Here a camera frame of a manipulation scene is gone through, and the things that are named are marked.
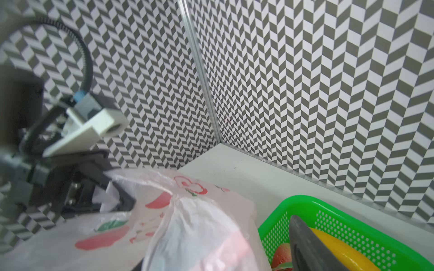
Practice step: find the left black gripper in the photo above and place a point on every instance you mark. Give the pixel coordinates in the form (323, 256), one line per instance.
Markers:
(66, 182)

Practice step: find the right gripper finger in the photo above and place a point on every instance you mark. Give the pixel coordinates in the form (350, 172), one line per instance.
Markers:
(308, 252)

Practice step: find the pink fake dragon fruit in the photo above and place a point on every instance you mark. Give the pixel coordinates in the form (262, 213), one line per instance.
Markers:
(282, 257)

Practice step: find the pink printed plastic bag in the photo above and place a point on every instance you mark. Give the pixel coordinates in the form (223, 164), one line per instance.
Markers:
(178, 223)

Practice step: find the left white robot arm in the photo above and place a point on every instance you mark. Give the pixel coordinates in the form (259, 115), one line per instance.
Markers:
(21, 107)

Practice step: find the yellow fake banana bunch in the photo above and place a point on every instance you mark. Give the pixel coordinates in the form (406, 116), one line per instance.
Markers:
(350, 257)

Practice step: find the green plastic basket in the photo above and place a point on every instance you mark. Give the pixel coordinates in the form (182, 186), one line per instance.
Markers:
(384, 251)

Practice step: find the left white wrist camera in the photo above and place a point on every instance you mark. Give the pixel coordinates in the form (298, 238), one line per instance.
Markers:
(91, 119)

